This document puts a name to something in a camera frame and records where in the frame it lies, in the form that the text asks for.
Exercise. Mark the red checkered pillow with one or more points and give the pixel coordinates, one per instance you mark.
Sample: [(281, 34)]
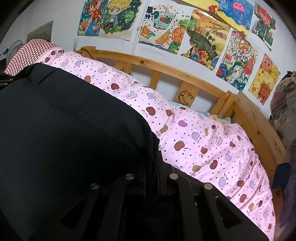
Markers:
[(27, 55)]

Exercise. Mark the oranges and cup drawing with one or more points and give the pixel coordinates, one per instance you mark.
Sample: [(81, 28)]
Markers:
[(164, 27)]

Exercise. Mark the wooden bed frame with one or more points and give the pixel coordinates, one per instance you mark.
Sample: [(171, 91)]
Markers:
[(238, 107)]

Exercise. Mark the landscape dinosaur drawing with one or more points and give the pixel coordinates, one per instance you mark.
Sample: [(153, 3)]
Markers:
[(207, 39)]

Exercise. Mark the red 2024 festive drawing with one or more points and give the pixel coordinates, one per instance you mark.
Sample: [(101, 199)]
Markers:
[(238, 62)]

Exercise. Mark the standing electric fan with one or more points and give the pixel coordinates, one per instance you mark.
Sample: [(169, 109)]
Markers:
[(8, 53)]

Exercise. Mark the pink apple-print quilt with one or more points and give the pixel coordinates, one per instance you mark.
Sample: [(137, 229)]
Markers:
[(210, 151)]

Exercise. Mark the mermaid girl drawing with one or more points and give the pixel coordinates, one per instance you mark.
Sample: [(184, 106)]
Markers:
[(91, 17)]

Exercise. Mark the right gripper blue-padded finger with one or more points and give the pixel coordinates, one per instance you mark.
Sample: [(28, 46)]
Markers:
[(199, 211)]

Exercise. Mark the black winter jacket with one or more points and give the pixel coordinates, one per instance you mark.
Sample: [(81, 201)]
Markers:
[(77, 163)]

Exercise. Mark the blue sea beach drawing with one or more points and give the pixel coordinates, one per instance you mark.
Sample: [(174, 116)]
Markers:
[(237, 13)]

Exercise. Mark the yellow bear drawing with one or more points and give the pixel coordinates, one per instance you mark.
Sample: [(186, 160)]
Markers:
[(265, 80)]

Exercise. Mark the red-haired green-coat figure drawing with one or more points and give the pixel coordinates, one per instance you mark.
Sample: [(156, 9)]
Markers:
[(265, 27)]

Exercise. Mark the blond boy drawing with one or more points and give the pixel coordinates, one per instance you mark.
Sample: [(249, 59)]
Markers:
[(119, 19)]

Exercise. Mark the bagged bedding bundle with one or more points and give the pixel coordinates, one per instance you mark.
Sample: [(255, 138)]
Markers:
[(282, 108)]

